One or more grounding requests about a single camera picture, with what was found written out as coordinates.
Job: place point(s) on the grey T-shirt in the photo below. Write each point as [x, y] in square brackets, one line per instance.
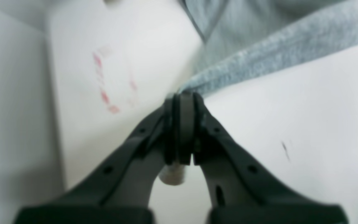
[246, 39]

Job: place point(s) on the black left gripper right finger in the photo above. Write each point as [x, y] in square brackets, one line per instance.
[242, 190]

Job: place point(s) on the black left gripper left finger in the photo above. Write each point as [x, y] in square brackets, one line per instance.
[119, 189]

